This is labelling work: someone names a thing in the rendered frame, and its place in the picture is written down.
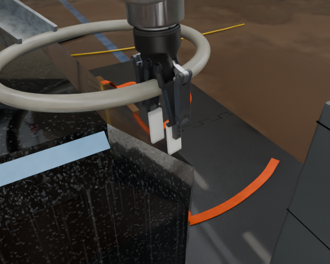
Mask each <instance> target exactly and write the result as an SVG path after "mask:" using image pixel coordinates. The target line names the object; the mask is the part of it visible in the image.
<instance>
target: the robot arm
mask: <svg viewBox="0 0 330 264"><path fill-rule="evenodd" d="M121 1H124V2H125V8H126V16H127V22H128V23H129V24H130V25H131V26H133V27H134V28H133V34H134V43H135V49H136V50H137V51H138V52H139V53H138V54H135V55H133V56H131V60H132V63H133V66H134V69H135V77H136V84H138V83H141V82H145V81H148V80H151V79H156V80H157V82H158V87H159V88H160V89H162V93H163V98H164V103H165V106H166V110H167V115H168V120H169V121H168V122H166V133H167V146H168V154H169V155H171V154H173V153H175V152H176V151H178V150H180V149H181V137H182V125H183V124H185V123H187V122H189V121H190V120H191V110H190V82H191V78H192V74H193V73H192V71H191V70H190V69H187V70H185V69H184V68H182V67H181V66H180V61H179V59H178V55H177V52H178V49H179V48H180V46H181V26H180V24H179V23H180V22H181V21H182V20H184V17H185V14H184V0H121ZM139 104H140V105H141V106H144V107H145V110H146V111H147V113H148V122H149V128H150V137H151V143H153V144H154V143H156V142H158V141H160V140H162V139H163V138H164V130H163V117H162V108H160V107H159V106H161V104H160V103H159V95H158V96H156V97H153V98H150V99H147V100H144V101H140V102H139ZM157 107H159V108H157Z"/></svg>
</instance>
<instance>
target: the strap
mask: <svg viewBox="0 0 330 264"><path fill-rule="evenodd" d="M101 83H102V84H106V83H109V84H110V85H111V86H112V87H115V88H121V87H126V86H130V85H133V84H136V82H128V83H125V84H122V85H119V86H115V84H114V83H112V82H110V81H107V80H105V81H101ZM191 99H192V96H191V93H190V103H191ZM168 121H169V120H167V121H165V122H164V123H163V129H165V128H166V122H168ZM278 163H279V160H276V159H274V158H271V160H270V161H269V163H268V165H267V166H266V168H265V169H264V171H263V172H262V174H261V175H260V176H259V177H258V178H256V179H255V180H254V181H253V182H252V183H251V184H250V185H248V186H247V187H246V188H245V189H243V190H242V191H241V192H239V193H238V194H237V195H235V196H234V197H232V198H231V199H229V200H228V201H226V202H224V203H222V204H220V205H218V206H216V207H214V208H212V209H210V210H207V211H205V212H202V213H199V214H196V215H193V216H191V221H190V225H194V224H197V223H200V222H203V221H206V220H208V219H210V218H213V217H215V216H217V215H220V214H222V213H224V212H226V211H227V210H229V209H231V208H233V207H234V206H236V205H237V204H239V203H240V202H242V201H243V200H245V199H246V198H247V197H249V196H250V195H251V194H253V193H254V192H255V191H256V190H257V189H258V188H260V187H261V186H262V185H263V184H264V183H265V182H266V181H267V180H268V179H269V177H270V176H271V175H272V174H273V172H274V170H275V168H276V167H277V165H278Z"/></svg>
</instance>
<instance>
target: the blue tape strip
mask: <svg viewBox="0 0 330 264"><path fill-rule="evenodd" d="M109 148H110V146H109V143H108V141H107V138H106V135H105V133H104V131H102V132H99V133H96V134H93V135H89V136H86V137H83V138H80V139H77V140H74V141H71V142H68V143H65V144H62V145H58V146H55V147H52V148H49V149H46V150H43V151H40V152H37V153H33V154H31V155H28V156H24V157H21V158H18V159H15V160H12V161H9V162H6V163H2V164H0V186H3V185H6V184H9V183H12V182H15V181H18V180H21V179H23V178H26V177H29V176H32V175H34V174H37V173H41V172H43V171H46V170H49V169H52V168H55V167H58V166H61V165H63V164H66V163H69V162H72V161H75V160H78V159H81V158H84V157H86V156H89V155H92V154H95V153H98V152H100V151H103V150H106V149H109Z"/></svg>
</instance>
